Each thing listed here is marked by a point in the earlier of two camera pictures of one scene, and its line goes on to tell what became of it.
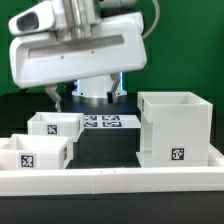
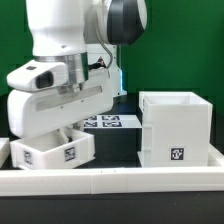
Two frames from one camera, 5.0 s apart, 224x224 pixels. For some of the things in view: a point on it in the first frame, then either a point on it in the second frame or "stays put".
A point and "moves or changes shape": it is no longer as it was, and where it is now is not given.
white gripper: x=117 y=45 -> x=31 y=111
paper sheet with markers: x=111 y=121 stays put
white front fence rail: x=18 y=183 stays put
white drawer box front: x=35 y=152 moves or changes shape
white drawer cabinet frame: x=176 y=130 stays put
